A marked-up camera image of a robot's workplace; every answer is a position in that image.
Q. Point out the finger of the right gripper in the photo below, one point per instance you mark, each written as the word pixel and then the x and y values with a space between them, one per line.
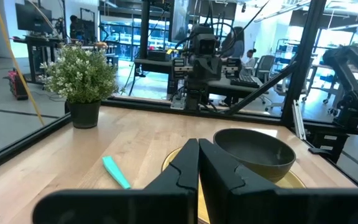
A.
pixel 214 68
pixel 200 68

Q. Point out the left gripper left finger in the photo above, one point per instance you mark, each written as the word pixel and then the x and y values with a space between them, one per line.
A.
pixel 166 202

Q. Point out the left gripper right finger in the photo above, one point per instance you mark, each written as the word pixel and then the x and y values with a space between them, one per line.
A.
pixel 235 202

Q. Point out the dark round bowl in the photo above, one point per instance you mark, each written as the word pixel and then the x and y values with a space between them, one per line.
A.
pixel 253 152

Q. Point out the idle black robot arm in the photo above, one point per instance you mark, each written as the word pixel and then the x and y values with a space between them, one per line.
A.
pixel 353 93

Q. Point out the black keyboard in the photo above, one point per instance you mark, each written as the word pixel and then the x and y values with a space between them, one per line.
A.
pixel 244 82

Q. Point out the large dark display panel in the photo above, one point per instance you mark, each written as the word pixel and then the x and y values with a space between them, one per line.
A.
pixel 180 20

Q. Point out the grey office chair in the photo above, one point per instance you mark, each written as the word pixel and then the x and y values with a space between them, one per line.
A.
pixel 264 67

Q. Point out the yellow round plate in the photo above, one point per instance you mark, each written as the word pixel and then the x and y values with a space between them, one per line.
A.
pixel 291 182

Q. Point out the silver aluminium bar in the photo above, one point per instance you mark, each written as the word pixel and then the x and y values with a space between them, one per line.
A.
pixel 298 121

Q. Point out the potted plant with white flowers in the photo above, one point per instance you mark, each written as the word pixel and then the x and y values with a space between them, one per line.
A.
pixel 81 77

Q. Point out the black desk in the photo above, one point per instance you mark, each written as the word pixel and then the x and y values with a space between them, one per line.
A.
pixel 36 40

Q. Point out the black monitor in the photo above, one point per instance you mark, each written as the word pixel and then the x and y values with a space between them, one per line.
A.
pixel 33 17

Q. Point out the pink bag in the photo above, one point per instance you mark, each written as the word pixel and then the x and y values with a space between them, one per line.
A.
pixel 17 85

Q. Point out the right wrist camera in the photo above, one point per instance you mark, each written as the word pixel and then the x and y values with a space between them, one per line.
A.
pixel 205 45

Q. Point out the silver mounting bracket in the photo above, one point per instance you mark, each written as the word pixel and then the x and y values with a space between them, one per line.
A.
pixel 177 103

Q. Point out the black aluminium table frame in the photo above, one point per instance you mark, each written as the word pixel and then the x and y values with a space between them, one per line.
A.
pixel 303 62

